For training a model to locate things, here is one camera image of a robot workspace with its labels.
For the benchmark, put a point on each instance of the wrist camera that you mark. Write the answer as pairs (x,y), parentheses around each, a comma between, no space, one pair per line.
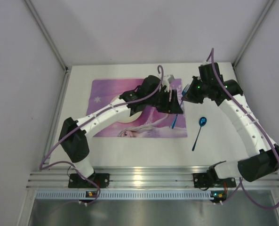
(167,80)
(204,63)

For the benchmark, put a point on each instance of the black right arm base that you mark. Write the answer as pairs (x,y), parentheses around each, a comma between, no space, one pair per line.
(203,180)

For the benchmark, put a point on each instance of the aluminium mounting rail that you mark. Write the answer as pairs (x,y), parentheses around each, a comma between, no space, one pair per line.
(123,178)

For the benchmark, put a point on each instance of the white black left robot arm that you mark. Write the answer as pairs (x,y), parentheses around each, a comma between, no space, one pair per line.
(153,92)

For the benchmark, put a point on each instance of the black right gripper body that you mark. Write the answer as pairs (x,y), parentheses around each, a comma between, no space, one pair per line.
(193,92)

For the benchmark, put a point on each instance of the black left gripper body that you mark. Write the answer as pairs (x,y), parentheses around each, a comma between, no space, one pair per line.
(168,101)

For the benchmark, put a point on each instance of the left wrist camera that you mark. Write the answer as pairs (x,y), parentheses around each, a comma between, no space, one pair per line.
(167,80)

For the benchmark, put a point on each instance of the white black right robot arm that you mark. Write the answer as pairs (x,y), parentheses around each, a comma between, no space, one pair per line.
(229,97)

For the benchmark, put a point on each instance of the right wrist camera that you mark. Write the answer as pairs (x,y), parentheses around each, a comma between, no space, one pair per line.
(204,63)

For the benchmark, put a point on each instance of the white round plate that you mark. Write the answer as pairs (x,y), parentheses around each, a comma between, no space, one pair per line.
(129,119)

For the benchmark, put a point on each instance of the blue metallic spoon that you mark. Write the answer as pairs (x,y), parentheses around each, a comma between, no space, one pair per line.
(202,122)

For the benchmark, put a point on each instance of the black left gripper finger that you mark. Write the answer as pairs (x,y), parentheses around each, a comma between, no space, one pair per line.
(173,110)
(174,98)

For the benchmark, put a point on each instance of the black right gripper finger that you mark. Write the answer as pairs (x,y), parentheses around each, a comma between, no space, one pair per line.
(194,99)
(189,91)

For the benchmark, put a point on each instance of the blue metallic fork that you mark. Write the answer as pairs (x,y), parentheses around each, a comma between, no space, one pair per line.
(177,117)

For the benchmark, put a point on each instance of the slotted grey cable duct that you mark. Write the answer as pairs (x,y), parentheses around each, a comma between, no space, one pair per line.
(131,195)

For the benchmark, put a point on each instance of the purple princess cloth placemat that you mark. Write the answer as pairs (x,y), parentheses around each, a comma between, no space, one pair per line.
(151,124)

